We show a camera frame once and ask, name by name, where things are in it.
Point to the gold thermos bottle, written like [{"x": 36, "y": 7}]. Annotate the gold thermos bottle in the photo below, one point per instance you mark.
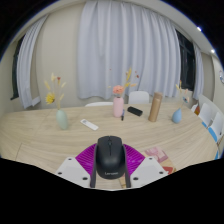
[{"x": 155, "y": 108}]

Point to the dark window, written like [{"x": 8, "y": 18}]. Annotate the dark window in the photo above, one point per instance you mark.
[
  {"x": 186, "y": 63},
  {"x": 15, "y": 73}
]

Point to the small black box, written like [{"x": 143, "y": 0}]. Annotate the small black box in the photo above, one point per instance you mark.
[{"x": 135, "y": 111}]

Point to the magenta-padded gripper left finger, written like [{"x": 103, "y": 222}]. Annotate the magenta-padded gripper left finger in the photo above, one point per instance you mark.
[{"x": 71, "y": 169}]

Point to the white curtain strip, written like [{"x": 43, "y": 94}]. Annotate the white curtain strip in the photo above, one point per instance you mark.
[{"x": 198, "y": 73}]

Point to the white chair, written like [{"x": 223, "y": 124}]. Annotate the white chair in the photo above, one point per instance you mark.
[
  {"x": 98, "y": 104},
  {"x": 216, "y": 126},
  {"x": 139, "y": 97},
  {"x": 205, "y": 113}
]

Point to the narrow white curtain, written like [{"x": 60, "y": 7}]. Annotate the narrow white curtain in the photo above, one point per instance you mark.
[{"x": 28, "y": 66}]

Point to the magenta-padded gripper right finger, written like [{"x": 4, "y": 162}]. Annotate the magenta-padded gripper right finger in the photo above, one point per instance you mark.
[{"x": 148, "y": 169}]

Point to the black computer mouse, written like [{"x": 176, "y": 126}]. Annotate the black computer mouse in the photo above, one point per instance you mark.
[{"x": 110, "y": 156}]

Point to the blue vase with dried flowers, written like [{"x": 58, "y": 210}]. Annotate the blue vase with dried flowers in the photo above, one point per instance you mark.
[{"x": 177, "y": 116}]

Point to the wide white curtain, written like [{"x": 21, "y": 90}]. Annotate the wide white curtain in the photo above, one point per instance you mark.
[{"x": 126, "y": 43}]

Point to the white remote control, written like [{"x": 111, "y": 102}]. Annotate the white remote control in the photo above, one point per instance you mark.
[{"x": 89, "y": 124}]

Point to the pink vase with orange flowers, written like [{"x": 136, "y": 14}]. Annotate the pink vase with orange flowers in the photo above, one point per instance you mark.
[{"x": 118, "y": 107}]

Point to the green vase with yellow flowers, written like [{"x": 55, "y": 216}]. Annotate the green vase with yellow flowers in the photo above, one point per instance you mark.
[{"x": 62, "y": 120}]

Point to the dark marker pen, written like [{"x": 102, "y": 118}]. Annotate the dark marker pen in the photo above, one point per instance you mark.
[{"x": 123, "y": 115}]

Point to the round ceiling light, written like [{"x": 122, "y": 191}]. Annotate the round ceiling light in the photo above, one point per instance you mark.
[
  {"x": 212, "y": 51},
  {"x": 199, "y": 29}
]

